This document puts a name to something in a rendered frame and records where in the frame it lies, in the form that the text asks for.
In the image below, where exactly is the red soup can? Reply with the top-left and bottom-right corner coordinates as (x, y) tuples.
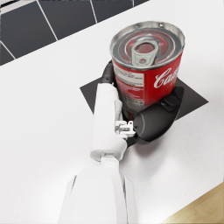
(109, 20), (186, 121)

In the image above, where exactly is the dark grey square mat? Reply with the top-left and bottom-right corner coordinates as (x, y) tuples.
(79, 76), (209, 148)

